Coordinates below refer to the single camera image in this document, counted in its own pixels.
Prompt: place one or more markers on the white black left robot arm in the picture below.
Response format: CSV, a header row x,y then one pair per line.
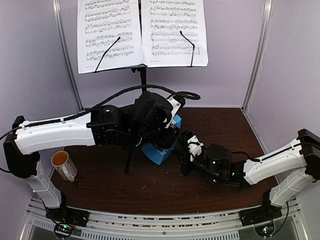
x,y
146,121

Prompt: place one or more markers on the blue metronome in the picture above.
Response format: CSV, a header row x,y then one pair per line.
x,y
156,155

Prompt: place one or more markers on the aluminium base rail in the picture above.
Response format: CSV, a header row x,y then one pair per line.
x,y
219,225

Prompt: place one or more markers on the black folding music stand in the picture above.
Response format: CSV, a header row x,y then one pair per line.
x,y
143,77

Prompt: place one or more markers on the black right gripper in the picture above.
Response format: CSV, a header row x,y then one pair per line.
x,y
183,157

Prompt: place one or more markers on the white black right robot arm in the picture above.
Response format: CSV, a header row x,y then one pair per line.
x,y
214,164

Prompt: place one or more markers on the sheet music page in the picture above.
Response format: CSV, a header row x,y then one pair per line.
x,y
108,35
174,33

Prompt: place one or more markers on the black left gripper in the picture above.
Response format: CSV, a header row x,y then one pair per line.
x,y
167,142

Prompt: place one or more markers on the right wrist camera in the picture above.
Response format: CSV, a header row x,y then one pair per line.
x,y
195,148

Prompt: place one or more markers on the white patterned coffee mug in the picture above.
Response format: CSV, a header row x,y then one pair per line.
x,y
63,164

